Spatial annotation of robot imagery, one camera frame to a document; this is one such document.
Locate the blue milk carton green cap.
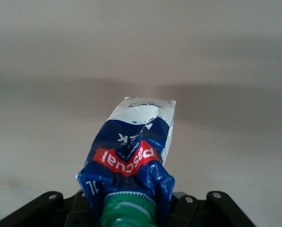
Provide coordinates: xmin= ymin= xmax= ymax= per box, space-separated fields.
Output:
xmin=75 ymin=95 xmax=178 ymax=227

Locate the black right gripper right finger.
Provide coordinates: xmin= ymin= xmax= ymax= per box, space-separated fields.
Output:
xmin=154 ymin=190 xmax=256 ymax=227

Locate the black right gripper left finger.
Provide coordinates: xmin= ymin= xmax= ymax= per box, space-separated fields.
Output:
xmin=0 ymin=190 xmax=102 ymax=227

